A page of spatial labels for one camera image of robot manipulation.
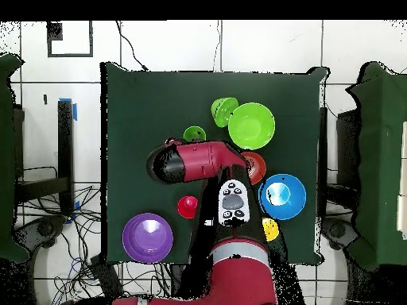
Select green cup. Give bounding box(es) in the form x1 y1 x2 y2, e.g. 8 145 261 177
182 125 207 143

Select red cup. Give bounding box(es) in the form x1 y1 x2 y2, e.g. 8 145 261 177
176 195 200 220

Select small orange bowl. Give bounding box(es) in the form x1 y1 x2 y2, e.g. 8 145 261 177
239 151 267 186

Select small green bowl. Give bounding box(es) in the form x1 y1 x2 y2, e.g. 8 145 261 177
210 97 240 129

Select large green bowl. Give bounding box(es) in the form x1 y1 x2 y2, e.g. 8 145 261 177
227 102 277 151

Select large purple bowl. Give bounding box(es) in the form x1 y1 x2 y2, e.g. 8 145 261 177
122 212 175 264

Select dark green tablecloth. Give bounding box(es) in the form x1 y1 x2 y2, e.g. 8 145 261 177
100 61 328 266

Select blue bowl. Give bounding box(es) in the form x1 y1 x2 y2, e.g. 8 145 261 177
258 173 308 221

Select yellow cup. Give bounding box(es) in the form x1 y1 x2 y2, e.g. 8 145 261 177
261 217 280 242

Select blue tape strip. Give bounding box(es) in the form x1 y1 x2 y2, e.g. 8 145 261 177
59 97 78 122

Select black metal stand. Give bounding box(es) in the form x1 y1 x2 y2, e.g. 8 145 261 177
14 100 75 215

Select black box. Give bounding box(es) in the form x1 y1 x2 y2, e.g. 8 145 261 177
335 109 361 191

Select black power strip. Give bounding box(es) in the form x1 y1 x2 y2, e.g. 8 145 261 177
89 255 124 301

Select black office chair base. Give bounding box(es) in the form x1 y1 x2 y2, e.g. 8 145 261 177
14 215 66 252

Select green cloth side table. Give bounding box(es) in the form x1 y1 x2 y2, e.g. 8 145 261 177
346 61 407 271
0 52 29 263

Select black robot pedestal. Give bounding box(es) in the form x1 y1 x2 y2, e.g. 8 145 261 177
170 263 193 298

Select black floor cable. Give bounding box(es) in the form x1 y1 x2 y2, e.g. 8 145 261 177
114 21 149 71

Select tangle of black cables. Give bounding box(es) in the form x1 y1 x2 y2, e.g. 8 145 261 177
15 185 172 305

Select black square floor frame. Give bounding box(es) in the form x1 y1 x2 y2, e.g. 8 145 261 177
46 21 94 58

